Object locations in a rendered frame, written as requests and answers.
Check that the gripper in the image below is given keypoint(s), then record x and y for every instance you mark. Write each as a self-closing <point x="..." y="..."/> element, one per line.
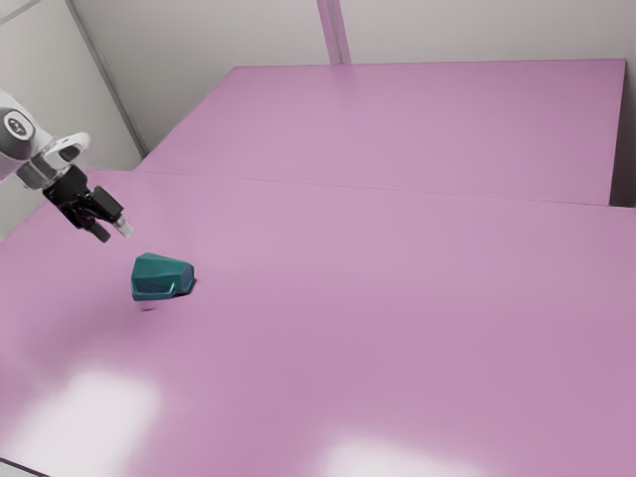
<point x="65" y="189"/>

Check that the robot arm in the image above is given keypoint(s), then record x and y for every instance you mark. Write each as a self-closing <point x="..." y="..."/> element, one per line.
<point x="20" y="139"/>

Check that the teal faceted mug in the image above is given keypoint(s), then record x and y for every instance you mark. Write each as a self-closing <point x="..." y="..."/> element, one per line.
<point x="159" y="278"/>

